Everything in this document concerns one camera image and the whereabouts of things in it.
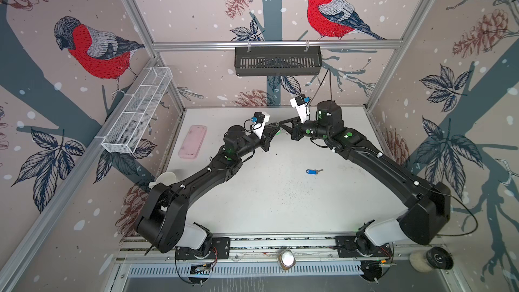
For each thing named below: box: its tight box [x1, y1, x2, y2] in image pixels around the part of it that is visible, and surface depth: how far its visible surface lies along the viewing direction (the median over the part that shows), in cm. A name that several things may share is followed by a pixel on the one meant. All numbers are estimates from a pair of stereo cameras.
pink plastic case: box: [177, 125, 208, 160], surface depth 106 cm
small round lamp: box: [278, 249, 296, 271], surface depth 64 cm
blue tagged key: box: [305, 168, 324, 176], surface depth 96 cm
